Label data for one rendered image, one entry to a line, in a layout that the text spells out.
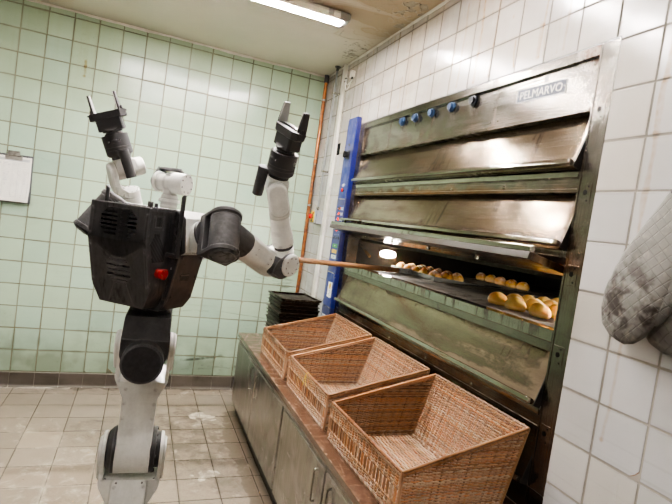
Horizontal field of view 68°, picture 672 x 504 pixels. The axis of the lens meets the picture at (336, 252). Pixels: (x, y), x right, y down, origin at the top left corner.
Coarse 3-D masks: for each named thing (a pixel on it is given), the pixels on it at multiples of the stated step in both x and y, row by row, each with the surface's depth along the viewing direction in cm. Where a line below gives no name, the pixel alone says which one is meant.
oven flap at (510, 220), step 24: (360, 216) 311; (384, 216) 282; (408, 216) 257; (432, 216) 237; (456, 216) 219; (480, 216) 204; (504, 216) 191; (528, 216) 179; (552, 216) 169; (504, 240) 184; (528, 240) 170; (552, 240) 161
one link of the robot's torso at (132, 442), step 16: (176, 336) 157; (128, 384) 155; (144, 384) 156; (160, 384) 158; (128, 400) 155; (144, 400) 156; (128, 416) 155; (144, 416) 156; (112, 432) 156; (128, 432) 155; (144, 432) 156; (160, 432) 162; (112, 448) 152; (128, 448) 154; (144, 448) 155; (112, 464) 152; (128, 464) 154; (144, 464) 155
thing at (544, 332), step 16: (368, 272) 295; (400, 288) 257; (416, 288) 243; (448, 304) 217; (464, 304) 206; (480, 304) 206; (496, 320) 187; (512, 320) 180; (528, 320) 178; (544, 336) 165
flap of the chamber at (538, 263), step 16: (384, 240) 275; (400, 240) 242; (416, 240) 219; (432, 240) 208; (448, 240) 197; (464, 256) 213; (480, 256) 193; (496, 256) 176; (512, 256) 162; (528, 256) 156; (560, 272) 161
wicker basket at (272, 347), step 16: (304, 320) 317; (320, 320) 322; (336, 320) 321; (272, 336) 289; (288, 336) 315; (304, 336) 319; (320, 336) 322; (336, 336) 312; (352, 336) 293; (368, 336) 274; (272, 352) 286; (288, 352) 259; (304, 352) 262; (304, 368) 263; (336, 368) 270
